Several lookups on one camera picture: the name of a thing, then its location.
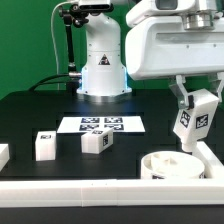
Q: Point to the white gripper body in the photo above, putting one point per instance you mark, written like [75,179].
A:
[161,47]

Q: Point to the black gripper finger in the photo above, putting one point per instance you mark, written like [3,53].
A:
[185,99]
[216,81]

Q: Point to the white tag sheet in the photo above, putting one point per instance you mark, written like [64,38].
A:
[130,124]

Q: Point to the white part at left edge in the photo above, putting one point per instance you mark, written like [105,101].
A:
[4,155]

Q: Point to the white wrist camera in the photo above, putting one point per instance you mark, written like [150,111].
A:
[149,8]

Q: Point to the grey camera on pole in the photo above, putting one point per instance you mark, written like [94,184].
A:
[95,6]

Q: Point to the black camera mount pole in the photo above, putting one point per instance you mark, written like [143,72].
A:
[72,17]

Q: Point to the white L-shaped border frame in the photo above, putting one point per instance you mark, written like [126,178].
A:
[112,192]

